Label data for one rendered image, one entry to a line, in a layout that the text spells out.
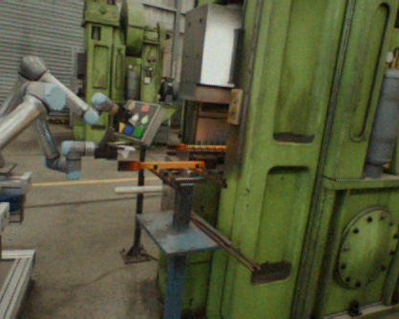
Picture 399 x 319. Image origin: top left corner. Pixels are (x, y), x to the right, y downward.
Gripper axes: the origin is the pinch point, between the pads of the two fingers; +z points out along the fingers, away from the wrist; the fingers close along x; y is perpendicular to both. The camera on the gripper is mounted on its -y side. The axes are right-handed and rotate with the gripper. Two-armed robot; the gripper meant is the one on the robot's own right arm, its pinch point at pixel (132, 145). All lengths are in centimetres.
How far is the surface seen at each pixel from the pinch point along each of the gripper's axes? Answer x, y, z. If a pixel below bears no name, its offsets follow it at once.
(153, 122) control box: -40.3, -8.0, 23.7
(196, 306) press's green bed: 22, 92, 39
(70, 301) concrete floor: -14, 100, -28
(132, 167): 36.4, 2.5, -8.8
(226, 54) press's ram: 13, -53, 44
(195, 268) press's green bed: 21, 67, 35
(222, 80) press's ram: 13, -40, 44
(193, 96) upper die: 5.4, -29.4, 30.7
